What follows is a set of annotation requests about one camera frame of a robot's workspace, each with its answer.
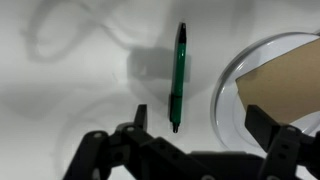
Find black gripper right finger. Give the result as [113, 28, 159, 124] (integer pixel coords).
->
[244, 104, 320, 180]

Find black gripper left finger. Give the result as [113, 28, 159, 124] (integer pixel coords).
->
[62, 103, 215, 180]

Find green pen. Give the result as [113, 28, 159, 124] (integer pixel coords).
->
[168, 22, 188, 134]

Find tan cardboard piece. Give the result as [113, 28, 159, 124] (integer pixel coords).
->
[235, 37, 320, 127]

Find small white plate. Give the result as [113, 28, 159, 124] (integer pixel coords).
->
[210, 31, 320, 152]

